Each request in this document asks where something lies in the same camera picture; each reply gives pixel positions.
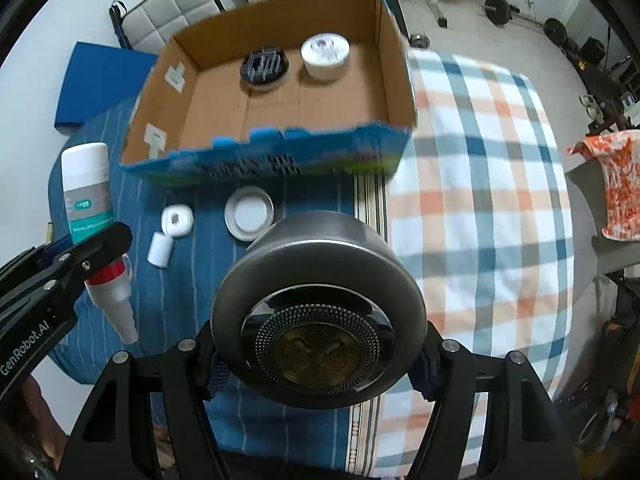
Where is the chrome dumbbell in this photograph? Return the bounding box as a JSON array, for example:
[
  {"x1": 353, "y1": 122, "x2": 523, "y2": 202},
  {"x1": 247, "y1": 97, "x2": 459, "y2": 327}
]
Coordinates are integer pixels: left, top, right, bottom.
[{"x1": 408, "y1": 34, "x2": 431, "y2": 50}]

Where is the white round cream jar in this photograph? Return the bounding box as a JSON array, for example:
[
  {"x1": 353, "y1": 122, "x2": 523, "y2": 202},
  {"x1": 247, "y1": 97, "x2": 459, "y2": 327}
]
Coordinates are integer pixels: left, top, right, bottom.
[{"x1": 300, "y1": 32, "x2": 350, "y2": 81}]

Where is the white quilted chair left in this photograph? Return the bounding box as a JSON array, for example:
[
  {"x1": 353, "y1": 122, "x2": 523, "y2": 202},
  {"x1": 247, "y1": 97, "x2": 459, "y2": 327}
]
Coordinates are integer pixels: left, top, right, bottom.
[{"x1": 108, "y1": 0, "x2": 224, "y2": 54}]

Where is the grey chair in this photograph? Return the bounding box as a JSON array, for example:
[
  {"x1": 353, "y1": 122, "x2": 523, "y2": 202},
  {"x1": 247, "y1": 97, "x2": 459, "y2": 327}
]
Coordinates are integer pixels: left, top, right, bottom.
[{"x1": 565, "y1": 160, "x2": 639, "y2": 284}]

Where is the white earbud-shaped device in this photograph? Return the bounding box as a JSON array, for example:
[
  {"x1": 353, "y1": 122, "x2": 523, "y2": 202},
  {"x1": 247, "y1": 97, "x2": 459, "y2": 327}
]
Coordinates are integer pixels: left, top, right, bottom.
[{"x1": 146, "y1": 204, "x2": 194, "y2": 269}]

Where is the silver jar lid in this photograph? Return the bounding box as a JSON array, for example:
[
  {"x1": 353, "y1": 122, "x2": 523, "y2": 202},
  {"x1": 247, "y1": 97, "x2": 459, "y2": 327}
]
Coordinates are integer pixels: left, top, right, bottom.
[{"x1": 224, "y1": 185, "x2": 274, "y2": 243}]

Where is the blue foam mat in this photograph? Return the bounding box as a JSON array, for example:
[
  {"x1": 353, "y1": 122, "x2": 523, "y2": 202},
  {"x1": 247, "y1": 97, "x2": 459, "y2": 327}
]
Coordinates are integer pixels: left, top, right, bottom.
[{"x1": 54, "y1": 41, "x2": 157, "y2": 131}]

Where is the open cardboard milk box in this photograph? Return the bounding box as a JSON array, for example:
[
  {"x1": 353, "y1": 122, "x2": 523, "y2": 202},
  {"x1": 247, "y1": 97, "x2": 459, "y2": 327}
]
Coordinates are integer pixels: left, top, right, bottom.
[{"x1": 120, "y1": 0, "x2": 418, "y2": 185}]

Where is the silver round metal tin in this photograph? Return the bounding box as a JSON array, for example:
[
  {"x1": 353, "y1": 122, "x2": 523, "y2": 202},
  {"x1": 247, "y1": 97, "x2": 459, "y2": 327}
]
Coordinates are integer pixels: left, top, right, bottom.
[{"x1": 210, "y1": 210, "x2": 427, "y2": 410}]

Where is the floor barbell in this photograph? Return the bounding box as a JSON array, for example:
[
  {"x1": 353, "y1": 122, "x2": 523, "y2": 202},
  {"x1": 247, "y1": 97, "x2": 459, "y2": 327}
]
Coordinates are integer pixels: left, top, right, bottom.
[{"x1": 482, "y1": 0, "x2": 577, "y2": 51}]

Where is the white teal spray bottle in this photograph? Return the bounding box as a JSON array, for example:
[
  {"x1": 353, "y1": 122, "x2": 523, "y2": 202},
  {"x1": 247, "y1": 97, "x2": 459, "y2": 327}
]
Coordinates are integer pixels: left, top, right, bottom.
[{"x1": 61, "y1": 142, "x2": 138, "y2": 344}]

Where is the black scooter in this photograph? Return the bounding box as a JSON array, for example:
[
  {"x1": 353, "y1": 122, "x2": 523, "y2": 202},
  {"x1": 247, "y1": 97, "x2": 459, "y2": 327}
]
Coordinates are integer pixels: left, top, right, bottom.
[{"x1": 567, "y1": 271, "x2": 639, "y2": 452}]

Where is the black exercise equipment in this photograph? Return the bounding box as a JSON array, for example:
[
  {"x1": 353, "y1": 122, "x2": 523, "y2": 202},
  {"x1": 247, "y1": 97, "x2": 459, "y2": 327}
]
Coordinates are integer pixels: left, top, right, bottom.
[{"x1": 563, "y1": 37, "x2": 639, "y2": 136}]

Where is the blue striped cloth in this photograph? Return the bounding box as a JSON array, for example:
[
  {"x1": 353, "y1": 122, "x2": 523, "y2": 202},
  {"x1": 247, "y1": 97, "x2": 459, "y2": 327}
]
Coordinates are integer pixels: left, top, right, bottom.
[{"x1": 49, "y1": 98, "x2": 380, "y2": 476}]

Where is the plaid checkered cloth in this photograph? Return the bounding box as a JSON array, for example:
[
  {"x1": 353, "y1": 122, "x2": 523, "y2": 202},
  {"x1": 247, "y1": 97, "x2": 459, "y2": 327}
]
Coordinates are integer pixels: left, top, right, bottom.
[{"x1": 349, "y1": 48, "x2": 576, "y2": 478}]

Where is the orange white towel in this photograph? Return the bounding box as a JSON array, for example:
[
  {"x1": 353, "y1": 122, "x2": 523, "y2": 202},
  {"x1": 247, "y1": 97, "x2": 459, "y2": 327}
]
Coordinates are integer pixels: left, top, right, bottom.
[{"x1": 567, "y1": 129, "x2": 639, "y2": 242}]

